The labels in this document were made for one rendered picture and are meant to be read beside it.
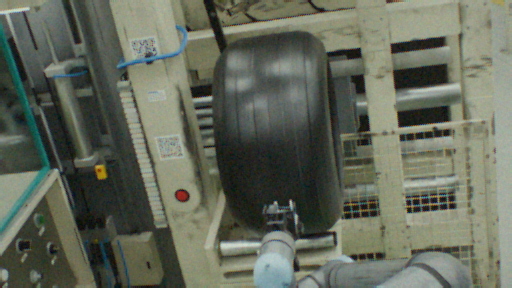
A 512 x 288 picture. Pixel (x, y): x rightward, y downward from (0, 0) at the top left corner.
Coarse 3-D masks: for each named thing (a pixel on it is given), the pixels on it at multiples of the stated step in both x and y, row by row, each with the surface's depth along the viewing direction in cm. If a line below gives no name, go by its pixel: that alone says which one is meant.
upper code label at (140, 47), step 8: (136, 40) 192; (144, 40) 192; (152, 40) 192; (136, 48) 193; (144, 48) 193; (152, 48) 193; (136, 56) 194; (144, 56) 194; (136, 64) 195; (144, 64) 195
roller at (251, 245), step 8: (328, 232) 207; (336, 232) 207; (232, 240) 212; (240, 240) 211; (248, 240) 210; (256, 240) 210; (304, 240) 207; (312, 240) 206; (320, 240) 206; (328, 240) 205; (336, 240) 206; (224, 248) 211; (232, 248) 210; (240, 248) 210; (248, 248) 209; (256, 248) 209; (296, 248) 208; (304, 248) 208; (312, 248) 208
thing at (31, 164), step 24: (0, 24) 177; (0, 48) 177; (0, 72) 176; (0, 96) 174; (24, 96) 185; (0, 120) 173; (24, 120) 185; (0, 144) 172; (24, 144) 183; (0, 168) 171; (24, 168) 182; (48, 168) 194; (0, 192) 170; (24, 192) 181; (0, 216) 168
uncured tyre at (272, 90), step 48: (240, 48) 195; (288, 48) 190; (240, 96) 184; (288, 96) 182; (240, 144) 183; (288, 144) 181; (336, 144) 227; (240, 192) 187; (288, 192) 185; (336, 192) 191
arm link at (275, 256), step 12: (276, 240) 152; (264, 252) 149; (276, 252) 148; (288, 252) 150; (264, 264) 144; (276, 264) 144; (288, 264) 146; (264, 276) 144; (276, 276) 144; (288, 276) 144
